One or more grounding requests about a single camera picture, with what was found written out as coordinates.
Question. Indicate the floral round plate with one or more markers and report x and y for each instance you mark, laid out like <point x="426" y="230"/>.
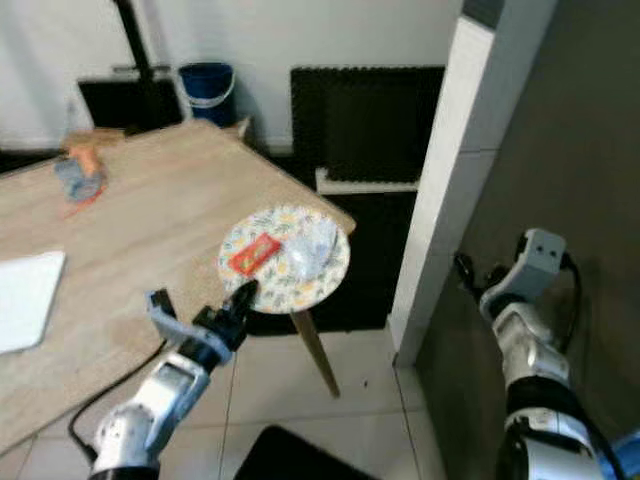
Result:
<point x="285" y="294"/>

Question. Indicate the red snack packet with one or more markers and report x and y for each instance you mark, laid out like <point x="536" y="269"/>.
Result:
<point x="255" y="254"/>

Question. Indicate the clear plastic bag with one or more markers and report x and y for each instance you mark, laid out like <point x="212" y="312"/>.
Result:
<point x="320" y="237"/>

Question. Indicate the dark grey fridge door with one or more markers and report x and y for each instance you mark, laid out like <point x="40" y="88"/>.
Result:
<point x="570" y="150"/>

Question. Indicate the white rectangular tray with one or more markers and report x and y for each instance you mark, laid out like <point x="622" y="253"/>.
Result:
<point x="25" y="300"/>

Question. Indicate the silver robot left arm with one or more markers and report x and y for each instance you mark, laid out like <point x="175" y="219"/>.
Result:
<point x="155" y="410"/>

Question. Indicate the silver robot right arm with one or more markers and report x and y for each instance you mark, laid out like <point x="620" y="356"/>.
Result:
<point x="550" y="400"/>

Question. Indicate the large black floor mat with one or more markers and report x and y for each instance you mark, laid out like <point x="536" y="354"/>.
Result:
<point x="380" y="260"/>

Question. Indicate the small wooden box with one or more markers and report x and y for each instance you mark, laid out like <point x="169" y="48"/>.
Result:
<point x="238" y="127"/>

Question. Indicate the black foam mat stack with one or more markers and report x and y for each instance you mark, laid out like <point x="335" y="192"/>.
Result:
<point x="370" y="120"/>

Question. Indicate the black flat panel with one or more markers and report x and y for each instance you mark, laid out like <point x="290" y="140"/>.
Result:
<point x="125" y="108"/>

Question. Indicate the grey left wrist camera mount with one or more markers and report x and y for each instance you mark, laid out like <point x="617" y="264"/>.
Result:
<point x="175" y="325"/>

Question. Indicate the black rack post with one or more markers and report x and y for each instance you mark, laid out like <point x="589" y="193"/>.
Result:
<point x="135" y="40"/>

